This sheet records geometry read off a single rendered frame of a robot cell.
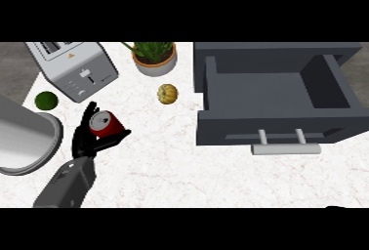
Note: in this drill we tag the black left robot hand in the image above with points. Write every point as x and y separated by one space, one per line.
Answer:
83 140

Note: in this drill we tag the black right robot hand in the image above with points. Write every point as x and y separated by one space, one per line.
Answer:
335 206

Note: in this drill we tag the red can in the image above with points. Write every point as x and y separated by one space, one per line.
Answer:
108 125

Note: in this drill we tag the dark grey open drawer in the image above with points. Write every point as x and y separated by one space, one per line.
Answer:
273 107

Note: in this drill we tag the large silver pot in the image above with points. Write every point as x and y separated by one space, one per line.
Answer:
24 136

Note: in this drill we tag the green round fruit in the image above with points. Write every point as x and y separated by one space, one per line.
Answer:
46 100

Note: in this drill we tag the silver toaster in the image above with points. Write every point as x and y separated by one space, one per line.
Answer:
79 70

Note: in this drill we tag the yellow round squash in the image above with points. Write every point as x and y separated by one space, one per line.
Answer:
167 93

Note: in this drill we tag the potted green plant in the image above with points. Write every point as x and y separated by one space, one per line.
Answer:
154 58

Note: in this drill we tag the dark grey cabinet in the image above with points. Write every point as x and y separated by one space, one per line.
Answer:
269 53

